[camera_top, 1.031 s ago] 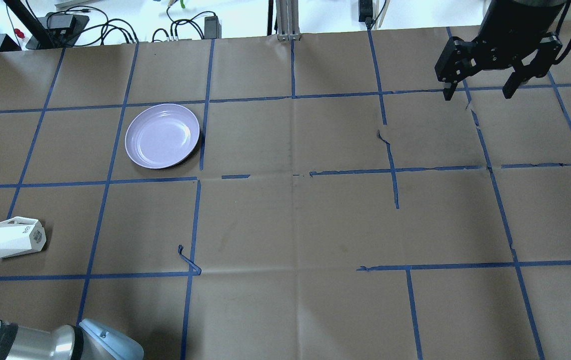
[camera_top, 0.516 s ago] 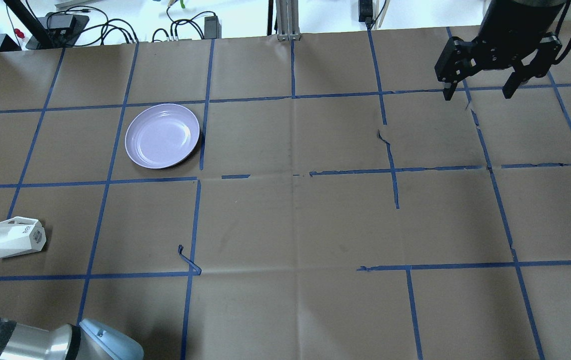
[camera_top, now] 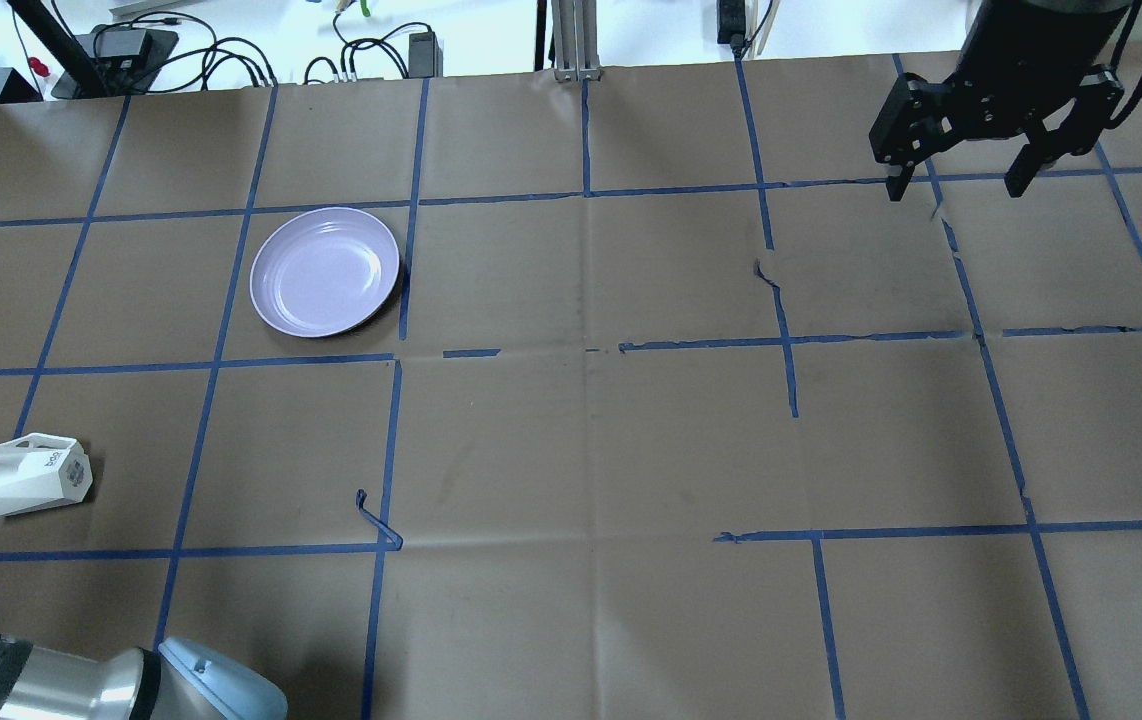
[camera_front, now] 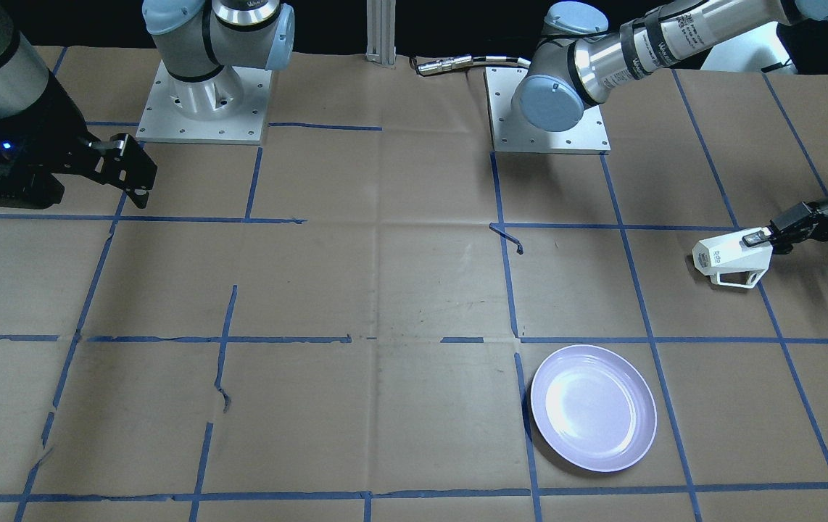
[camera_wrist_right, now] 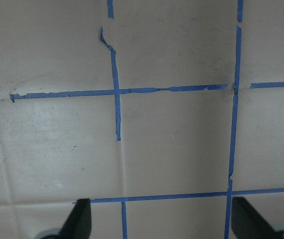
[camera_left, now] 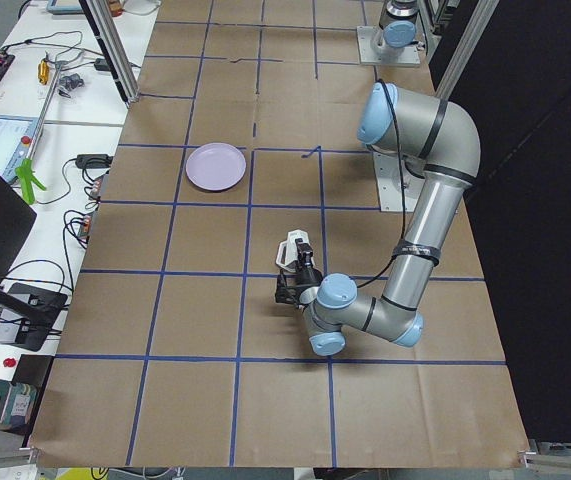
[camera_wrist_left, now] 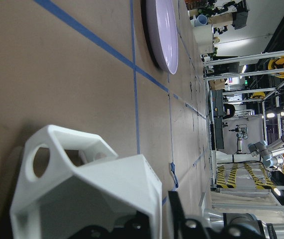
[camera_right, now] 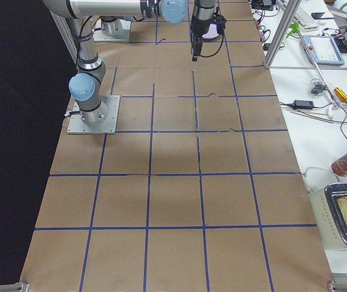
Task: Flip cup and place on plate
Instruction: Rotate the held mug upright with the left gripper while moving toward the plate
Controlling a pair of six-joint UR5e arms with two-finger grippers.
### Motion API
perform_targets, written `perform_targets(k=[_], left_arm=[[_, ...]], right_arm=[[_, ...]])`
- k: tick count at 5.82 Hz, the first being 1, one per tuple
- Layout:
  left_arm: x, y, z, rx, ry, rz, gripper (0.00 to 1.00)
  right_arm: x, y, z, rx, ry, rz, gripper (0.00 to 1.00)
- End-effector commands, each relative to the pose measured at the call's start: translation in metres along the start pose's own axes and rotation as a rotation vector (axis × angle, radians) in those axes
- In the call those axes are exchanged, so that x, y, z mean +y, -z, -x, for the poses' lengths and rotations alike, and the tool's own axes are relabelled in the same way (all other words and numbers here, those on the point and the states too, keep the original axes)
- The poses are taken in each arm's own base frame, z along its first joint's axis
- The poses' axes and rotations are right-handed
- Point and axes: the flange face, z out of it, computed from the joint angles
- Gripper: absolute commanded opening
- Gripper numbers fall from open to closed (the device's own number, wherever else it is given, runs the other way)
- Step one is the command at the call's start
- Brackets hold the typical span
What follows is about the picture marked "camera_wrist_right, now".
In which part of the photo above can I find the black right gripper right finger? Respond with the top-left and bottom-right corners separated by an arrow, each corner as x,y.
231,197 -> 274,239

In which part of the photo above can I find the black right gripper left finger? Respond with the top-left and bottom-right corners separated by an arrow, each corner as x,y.
59,199 -> 92,239

